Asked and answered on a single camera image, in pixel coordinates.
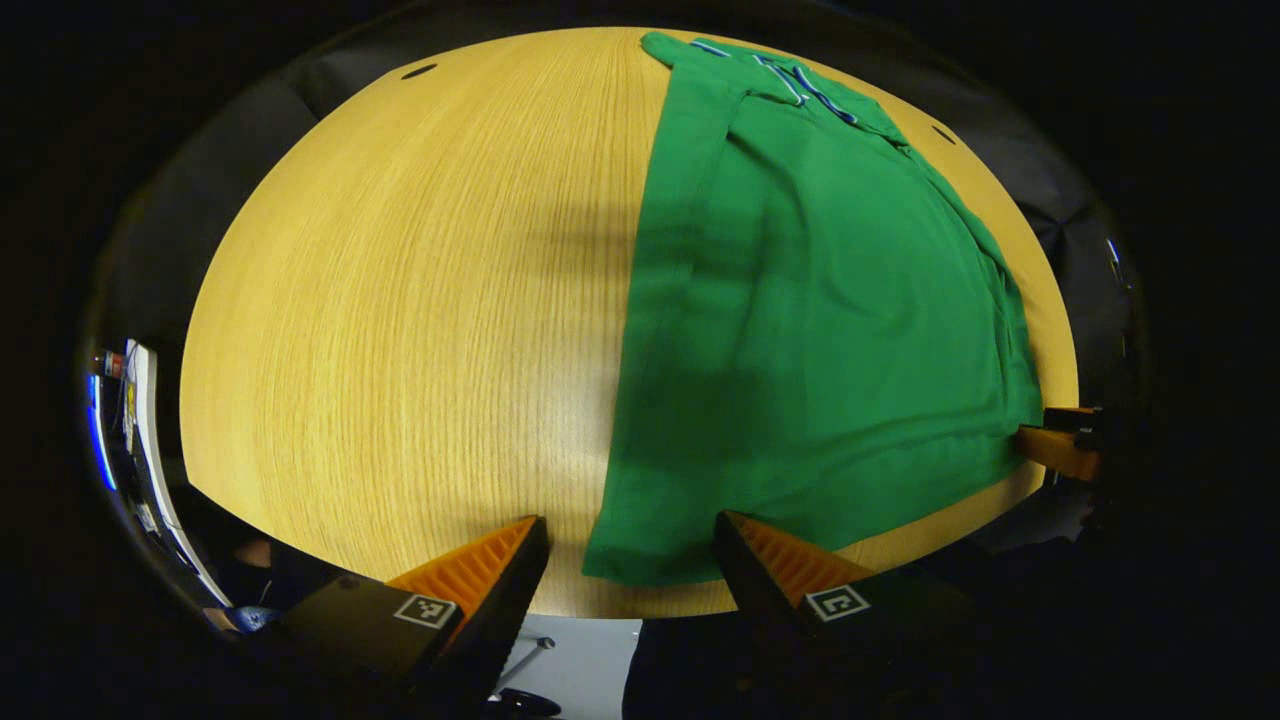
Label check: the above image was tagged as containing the white panel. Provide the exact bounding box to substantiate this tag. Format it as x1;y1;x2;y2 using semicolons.
125;338;233;606

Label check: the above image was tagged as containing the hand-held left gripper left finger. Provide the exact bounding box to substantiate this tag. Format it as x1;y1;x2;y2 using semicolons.
240;515;551;716

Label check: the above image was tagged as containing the green T-shirt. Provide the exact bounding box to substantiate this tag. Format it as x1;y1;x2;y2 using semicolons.
582;30;1044;588

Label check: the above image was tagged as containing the blue light strip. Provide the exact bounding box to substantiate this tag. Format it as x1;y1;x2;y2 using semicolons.
86;373;117;493

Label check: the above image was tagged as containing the dark chair base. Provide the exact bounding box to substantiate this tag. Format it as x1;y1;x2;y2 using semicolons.
488;635;564;720

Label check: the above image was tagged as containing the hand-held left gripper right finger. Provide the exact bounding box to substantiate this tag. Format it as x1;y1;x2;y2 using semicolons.
712;510;986;701

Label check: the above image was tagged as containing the black backdrop cloth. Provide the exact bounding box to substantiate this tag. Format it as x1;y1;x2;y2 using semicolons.
85;0;1141;401

